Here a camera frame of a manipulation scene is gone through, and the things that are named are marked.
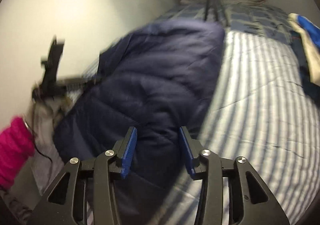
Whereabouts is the navy puffer jacket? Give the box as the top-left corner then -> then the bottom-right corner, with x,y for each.
53,19 -> 225,224

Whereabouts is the left forearm pink sleeve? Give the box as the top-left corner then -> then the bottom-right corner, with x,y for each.
0,117 -> 35,191

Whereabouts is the left hand white glove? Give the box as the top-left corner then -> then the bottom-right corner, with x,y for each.
31,93 -> 73,141

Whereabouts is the blue checked blanket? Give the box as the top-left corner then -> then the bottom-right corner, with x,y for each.
156,3 -> 292,45

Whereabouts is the black tripod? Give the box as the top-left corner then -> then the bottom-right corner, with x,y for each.
203,0 -> 229,27

